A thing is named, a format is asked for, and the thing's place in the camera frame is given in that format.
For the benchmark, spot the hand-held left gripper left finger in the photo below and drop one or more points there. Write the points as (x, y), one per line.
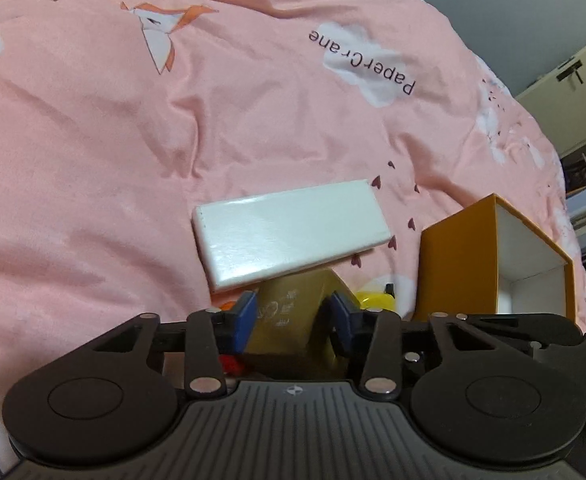
(243, 322)

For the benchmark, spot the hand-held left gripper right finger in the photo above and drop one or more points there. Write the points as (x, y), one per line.
(341, 325)

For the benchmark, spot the orange and red crochet toy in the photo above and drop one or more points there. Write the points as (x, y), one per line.
(230, 364)

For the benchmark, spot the gold box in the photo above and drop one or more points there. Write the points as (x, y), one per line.
(293, 320)

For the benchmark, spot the white long box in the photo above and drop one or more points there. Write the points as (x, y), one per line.
(288, 235)

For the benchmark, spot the orange cardboard box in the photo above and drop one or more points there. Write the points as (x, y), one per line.
(453, 270)

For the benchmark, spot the yellow toy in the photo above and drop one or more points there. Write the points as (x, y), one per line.
(375, 300)

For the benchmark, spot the pink printed blanket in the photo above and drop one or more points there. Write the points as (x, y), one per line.
(98, 135)

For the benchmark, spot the cream door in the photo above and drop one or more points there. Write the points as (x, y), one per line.
(573, 120)

